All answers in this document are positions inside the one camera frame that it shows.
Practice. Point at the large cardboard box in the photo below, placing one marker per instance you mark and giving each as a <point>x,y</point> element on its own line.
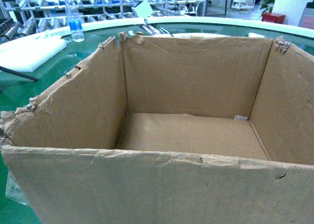
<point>155,130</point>

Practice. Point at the black rod on conveyor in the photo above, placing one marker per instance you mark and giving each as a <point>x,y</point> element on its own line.
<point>6,70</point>

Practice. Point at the white paper card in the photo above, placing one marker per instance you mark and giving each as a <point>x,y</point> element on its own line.
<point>143,9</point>

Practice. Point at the clear plastic water bottle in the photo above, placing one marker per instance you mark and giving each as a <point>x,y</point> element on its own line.
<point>74,21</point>

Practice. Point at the white foam sheet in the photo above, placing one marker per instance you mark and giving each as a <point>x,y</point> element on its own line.
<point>26,55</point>

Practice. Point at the red box in background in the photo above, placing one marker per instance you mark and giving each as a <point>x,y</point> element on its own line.
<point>273,18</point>

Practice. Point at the metal roller rack shelving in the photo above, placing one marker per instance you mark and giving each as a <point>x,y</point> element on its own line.
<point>34,16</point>

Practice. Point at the clear plastic wrap piece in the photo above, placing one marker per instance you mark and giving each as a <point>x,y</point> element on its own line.
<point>13,191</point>

